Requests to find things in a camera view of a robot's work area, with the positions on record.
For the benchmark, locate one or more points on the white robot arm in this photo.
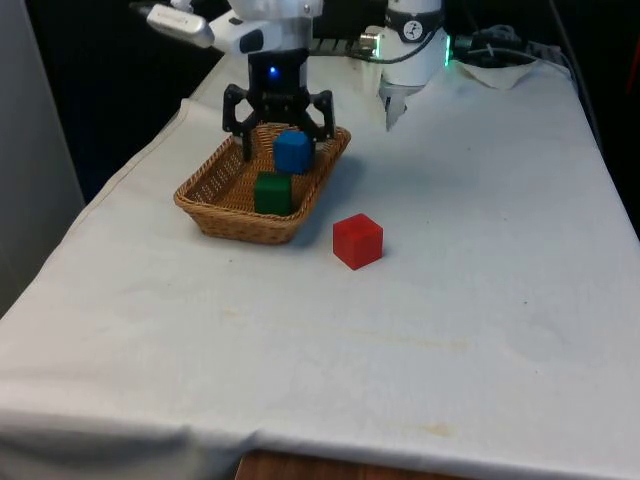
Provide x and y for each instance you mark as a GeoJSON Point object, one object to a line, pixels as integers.
{"type": "Point", "coordinates": [410, 50]}

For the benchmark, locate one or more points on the red cube block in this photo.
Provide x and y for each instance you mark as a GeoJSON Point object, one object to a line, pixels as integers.
{"type": "Point", "coordinates": [357, 241]}

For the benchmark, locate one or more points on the green cube block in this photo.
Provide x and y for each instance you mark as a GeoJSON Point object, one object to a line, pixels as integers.
{"type": "Point", "coordinates": [272, 195]}

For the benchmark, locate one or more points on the blue cube block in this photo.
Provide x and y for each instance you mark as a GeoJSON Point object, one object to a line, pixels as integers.
{"type": "Point", "coordinates": [292, 152]}

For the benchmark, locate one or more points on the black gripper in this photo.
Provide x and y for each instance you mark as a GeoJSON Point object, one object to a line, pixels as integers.
{"type": "Point", "coordinates": [276, 75]}

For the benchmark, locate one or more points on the wicker basket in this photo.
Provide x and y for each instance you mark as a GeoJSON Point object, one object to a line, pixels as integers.
{"type": "Point", "coordinates": [260, 190]}

